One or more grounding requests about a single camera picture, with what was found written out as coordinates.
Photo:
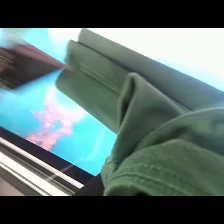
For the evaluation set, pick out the dark green garment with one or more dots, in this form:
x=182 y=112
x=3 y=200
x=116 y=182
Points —
x=156 y=133

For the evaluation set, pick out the silver frame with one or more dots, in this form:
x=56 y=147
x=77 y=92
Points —
x=23 y=163

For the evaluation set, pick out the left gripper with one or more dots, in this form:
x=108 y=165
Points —
x=15 y=66

